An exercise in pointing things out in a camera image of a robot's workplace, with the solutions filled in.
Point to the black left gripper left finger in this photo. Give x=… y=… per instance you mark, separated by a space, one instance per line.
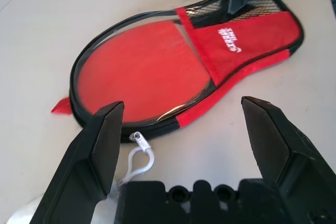
x=78 y=166

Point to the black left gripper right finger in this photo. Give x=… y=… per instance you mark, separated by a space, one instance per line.
x=286 y=150

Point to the silver zipper pull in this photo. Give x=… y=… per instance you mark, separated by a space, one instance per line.
x=140 y=142

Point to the red and black paddle case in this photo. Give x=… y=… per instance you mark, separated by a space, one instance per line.
x=218 y=56

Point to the red ping-pong paddle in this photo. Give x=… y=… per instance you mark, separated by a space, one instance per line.
x=144 y=72

